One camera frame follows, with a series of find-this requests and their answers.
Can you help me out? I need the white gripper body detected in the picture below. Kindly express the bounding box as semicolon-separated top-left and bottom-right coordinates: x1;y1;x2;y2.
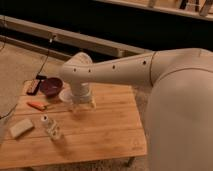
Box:
70;83;96;111

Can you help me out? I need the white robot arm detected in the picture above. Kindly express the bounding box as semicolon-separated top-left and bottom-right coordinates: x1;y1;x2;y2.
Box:
60;48;213;171

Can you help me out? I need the clear plastic bottle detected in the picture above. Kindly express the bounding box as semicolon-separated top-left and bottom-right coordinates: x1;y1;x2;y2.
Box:
41;115;62;141

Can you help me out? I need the white round lid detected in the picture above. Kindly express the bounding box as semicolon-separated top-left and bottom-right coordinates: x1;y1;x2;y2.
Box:
59;88;72;103

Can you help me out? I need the dark red bowl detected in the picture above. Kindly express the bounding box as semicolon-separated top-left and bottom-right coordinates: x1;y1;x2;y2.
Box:
39;77;63;98

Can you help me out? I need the orange marker pen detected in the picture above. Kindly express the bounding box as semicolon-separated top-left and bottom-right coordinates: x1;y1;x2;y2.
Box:
28;102;47;111

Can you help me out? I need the wooden table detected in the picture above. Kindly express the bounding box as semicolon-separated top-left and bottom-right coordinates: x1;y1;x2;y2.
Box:
0;84;147;169

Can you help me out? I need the beige sponge block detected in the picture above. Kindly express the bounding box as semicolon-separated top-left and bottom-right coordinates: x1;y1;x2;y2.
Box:
10;119;34;138

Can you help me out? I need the black cable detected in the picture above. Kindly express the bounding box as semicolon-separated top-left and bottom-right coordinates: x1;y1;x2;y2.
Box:
35;33;58;80

